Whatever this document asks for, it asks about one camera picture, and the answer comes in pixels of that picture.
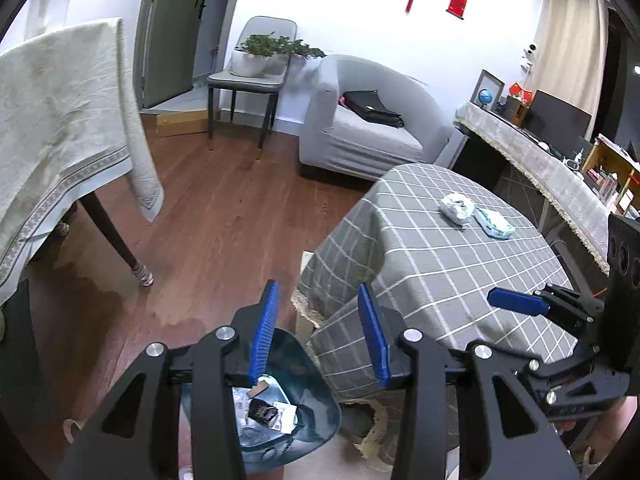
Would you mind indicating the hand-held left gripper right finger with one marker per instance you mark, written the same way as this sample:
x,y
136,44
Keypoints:
x,y
372,335

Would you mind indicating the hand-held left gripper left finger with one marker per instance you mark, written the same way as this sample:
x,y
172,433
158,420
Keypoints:
x,y
263,330

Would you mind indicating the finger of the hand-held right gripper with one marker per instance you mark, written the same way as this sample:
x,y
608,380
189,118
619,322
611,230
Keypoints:
x,y
570,362
517,302

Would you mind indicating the teal plastic bin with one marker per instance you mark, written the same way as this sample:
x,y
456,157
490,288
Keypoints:
x,y
310,390

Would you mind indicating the white paper packet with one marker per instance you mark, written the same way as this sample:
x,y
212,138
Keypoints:
x,y
287,417

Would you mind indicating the person's right hand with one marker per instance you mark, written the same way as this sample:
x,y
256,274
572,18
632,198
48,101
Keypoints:
x,y
612,425

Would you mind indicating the blue white tissue pack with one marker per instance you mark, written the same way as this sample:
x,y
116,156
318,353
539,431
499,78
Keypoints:
x,y
495,222

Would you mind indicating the grey checked tablecloth table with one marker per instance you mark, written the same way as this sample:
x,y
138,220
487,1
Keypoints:
x,y
430,270

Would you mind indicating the crumpled white plastic bag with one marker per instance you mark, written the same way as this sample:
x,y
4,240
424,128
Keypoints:
x,y
456,208

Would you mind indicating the long lace-covered side desk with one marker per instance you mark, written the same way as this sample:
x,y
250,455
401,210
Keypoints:
x,y
550,175

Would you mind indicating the wooden shelf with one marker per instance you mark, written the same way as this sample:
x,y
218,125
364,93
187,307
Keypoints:
x,y
607,160

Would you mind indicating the dark table leg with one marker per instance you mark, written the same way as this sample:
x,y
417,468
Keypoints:
x,y
117,240

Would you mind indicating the black monitor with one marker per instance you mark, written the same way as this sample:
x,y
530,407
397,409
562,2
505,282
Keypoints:
x,y
557,117

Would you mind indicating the grey armchair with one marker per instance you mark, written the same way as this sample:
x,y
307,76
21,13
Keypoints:
x,y
370,140

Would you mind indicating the small blue globe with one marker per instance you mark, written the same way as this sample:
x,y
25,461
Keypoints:
x,y
485,97

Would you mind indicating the red gift box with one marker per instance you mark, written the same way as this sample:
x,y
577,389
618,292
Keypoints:
x,y
520,93

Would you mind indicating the beige tape roll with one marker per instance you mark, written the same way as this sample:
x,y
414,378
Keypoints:
x,y
70,432

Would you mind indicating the flat cardboard box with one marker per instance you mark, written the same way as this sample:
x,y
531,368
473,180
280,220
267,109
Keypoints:
x,y
182,124

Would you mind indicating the black bag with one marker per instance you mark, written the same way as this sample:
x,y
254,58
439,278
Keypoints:
x,y
372,107

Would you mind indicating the grey dining chair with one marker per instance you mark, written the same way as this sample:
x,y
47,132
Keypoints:
x,y
250,82

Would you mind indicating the beige curtain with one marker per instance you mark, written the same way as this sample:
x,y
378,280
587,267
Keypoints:
x,y
567,55

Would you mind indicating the potted green plant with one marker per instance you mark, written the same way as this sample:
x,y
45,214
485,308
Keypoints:
x,y
260,55

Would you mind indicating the cream patterned tablecloth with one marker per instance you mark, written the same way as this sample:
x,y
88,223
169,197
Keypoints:
x,y
55,130

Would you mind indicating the grey door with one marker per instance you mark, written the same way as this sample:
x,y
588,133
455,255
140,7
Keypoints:
x,y
165,30

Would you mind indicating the picture frame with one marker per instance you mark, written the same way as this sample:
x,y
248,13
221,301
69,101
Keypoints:
x,y
497,82

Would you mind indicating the white security camera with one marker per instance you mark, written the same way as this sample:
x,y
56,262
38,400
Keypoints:
x,y
530,52

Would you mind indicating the white wall fixture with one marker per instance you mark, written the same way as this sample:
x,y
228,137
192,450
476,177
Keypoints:
x,y
50,5

